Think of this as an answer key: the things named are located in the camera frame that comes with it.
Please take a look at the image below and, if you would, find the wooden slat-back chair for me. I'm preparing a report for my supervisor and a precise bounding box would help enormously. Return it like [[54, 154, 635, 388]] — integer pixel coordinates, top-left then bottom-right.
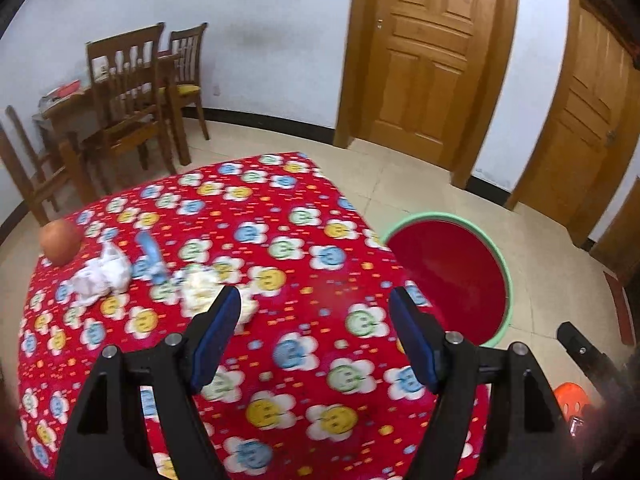
[[82, 22, 192, 181]]

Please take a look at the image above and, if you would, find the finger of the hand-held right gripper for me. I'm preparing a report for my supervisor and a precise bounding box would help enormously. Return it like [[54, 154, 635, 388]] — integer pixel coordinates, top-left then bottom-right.
[[556, 321, 623, 388]]

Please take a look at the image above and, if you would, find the white tissue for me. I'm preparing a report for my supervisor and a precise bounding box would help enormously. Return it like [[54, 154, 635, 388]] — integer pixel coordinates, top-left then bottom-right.
[[235, 284, 262, 334]]

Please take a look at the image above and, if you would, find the white wrapper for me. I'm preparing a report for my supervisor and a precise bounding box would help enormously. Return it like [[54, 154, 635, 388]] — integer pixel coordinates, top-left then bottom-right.
[[67, 241, 134, 307]]

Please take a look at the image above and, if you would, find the wooden door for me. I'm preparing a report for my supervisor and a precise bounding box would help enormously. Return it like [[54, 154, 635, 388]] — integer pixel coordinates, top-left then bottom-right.
[[333, 0, 521, 191], [588, 175, 640, 283], [505, 0, 640, 249]]

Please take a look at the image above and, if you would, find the round orange-brown fruit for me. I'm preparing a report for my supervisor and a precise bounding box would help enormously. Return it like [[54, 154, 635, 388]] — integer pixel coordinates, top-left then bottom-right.
[[40, 219, 84, 267]]

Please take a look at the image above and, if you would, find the red door mat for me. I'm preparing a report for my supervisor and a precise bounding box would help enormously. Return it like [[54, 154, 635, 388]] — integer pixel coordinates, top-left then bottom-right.
[[602, 270, 637, 346]]

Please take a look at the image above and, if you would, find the wooden chair with yellow cushion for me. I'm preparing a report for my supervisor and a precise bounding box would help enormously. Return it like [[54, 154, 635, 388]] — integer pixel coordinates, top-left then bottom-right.
[[159, 22, 211, 142]]

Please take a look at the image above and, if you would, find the wooden dining table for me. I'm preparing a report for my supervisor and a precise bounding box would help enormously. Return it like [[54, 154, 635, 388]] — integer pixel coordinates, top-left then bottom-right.
[[32, 51, 183, 196]]

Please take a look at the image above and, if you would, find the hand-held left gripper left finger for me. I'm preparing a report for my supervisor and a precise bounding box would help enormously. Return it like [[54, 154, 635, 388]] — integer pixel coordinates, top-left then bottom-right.
[[52, 285, 243, 480]]

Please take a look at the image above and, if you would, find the red bucket with green rim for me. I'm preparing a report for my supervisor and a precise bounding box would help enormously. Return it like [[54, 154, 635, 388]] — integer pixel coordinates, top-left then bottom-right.
[[380, 211, 515, 349]]

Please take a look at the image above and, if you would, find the red smiley-flower printed blanket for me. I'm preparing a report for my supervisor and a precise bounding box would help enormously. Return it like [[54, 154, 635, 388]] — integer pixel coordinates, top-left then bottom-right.
[[17, 151, 494, 480]]

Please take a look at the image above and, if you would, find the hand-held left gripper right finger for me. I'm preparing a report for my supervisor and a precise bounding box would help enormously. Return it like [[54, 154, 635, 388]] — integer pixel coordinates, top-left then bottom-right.
[[389, 286, 583, 480]]

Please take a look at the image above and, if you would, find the orange plastic stool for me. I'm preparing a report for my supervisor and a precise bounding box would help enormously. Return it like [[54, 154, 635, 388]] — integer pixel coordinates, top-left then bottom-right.
[[552, 382, 589, 419]]

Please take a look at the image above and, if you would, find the yellowish tissue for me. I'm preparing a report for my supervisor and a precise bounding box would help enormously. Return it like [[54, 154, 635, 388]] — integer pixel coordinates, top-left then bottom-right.
[[177, 264, 224, 319]]

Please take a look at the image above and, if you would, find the red item on table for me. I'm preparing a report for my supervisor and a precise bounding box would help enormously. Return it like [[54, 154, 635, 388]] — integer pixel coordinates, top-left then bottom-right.
[[47, 80, 84, 102]]

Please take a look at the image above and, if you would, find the blue wrapper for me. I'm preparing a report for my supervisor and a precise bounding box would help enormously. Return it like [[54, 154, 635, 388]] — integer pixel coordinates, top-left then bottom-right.
[[134, 230, 172, 284]]

